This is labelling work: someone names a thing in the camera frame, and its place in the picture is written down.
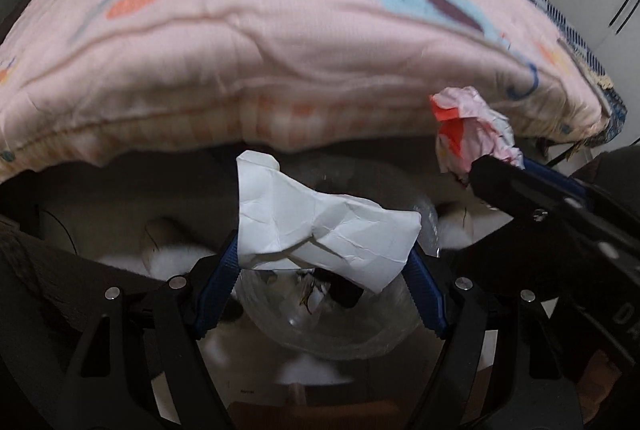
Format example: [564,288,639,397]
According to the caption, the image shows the person's dark pants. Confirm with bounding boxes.
[572,145,640,211]

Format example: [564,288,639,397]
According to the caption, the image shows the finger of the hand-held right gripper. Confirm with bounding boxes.
[469,154,596,235]
[522,157,594,201]

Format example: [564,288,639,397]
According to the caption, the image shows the white paper sheet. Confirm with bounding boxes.
[235,150,422,295]

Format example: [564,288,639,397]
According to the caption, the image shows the clear plastic bowl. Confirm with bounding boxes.
[235,190,443,361]

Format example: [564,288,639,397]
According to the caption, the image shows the white fluffy slipper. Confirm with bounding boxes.
[140,217,221,278]

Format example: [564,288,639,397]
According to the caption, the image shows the pink printed blanket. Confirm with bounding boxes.
[0,0,608,171]

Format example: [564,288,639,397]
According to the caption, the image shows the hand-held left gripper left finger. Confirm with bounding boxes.
[60,230,242,430]

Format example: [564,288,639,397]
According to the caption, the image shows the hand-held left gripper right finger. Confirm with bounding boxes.
[400,246,587,430]

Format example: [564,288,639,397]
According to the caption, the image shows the pink red wrapper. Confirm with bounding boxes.
[430,86,526,183]

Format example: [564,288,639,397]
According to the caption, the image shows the blue white checked blanket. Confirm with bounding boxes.
[425,0,628,145]

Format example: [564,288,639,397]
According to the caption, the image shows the orange checked bed sheet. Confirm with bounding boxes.
[0,90,556,173]

